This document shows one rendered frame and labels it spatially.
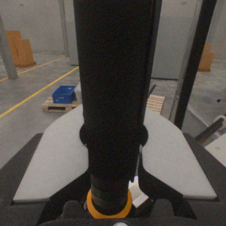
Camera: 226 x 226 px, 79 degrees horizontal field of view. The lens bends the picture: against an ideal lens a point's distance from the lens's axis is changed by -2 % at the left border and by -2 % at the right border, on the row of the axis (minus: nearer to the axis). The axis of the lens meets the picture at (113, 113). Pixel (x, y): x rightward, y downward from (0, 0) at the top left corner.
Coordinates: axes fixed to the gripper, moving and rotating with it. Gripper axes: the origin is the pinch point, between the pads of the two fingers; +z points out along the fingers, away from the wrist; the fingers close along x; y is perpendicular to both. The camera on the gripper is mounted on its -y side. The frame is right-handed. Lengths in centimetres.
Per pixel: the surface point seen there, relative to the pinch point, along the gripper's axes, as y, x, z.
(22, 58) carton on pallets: 113, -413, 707
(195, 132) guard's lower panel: 63, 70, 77
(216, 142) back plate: 24.4, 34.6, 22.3
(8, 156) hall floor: 151, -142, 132
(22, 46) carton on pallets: 61, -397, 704
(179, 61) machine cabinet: 81, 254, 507
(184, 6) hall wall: -174, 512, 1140
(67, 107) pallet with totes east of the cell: 139, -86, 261
